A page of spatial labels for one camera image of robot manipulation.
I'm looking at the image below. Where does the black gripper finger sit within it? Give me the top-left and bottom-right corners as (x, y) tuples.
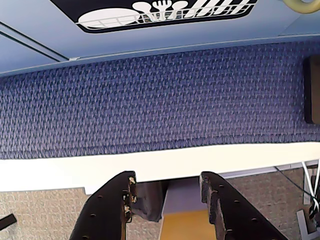
(68, 170), (138, 240)
(199, 171), (289, 240)

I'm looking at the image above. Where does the light blue dishwasher cabinet door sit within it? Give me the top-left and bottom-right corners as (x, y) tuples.
(0, 0), (320, 63)

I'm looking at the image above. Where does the yellow wooden board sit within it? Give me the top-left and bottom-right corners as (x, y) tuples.
(159, 209), (217, 240)

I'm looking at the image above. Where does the black flat strip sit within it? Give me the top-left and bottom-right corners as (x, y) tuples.
(0, 213), (17, 228)

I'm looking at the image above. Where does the blue woven carpet mat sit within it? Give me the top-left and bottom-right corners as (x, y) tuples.
(0, 41), (320, 161)

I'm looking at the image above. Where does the light blue toy kitchen body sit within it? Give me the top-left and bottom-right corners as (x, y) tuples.
(0, 23), (78, 77)

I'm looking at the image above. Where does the thin black cable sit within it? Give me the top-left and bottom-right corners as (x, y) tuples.
(274, 166), (313, 198)

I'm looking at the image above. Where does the white servo cable bundle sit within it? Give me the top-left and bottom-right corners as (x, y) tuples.
(300, 161), (320, 222)

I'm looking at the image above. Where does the gold dishwasher door handle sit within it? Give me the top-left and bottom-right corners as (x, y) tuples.
(282, 0), (320, 15)

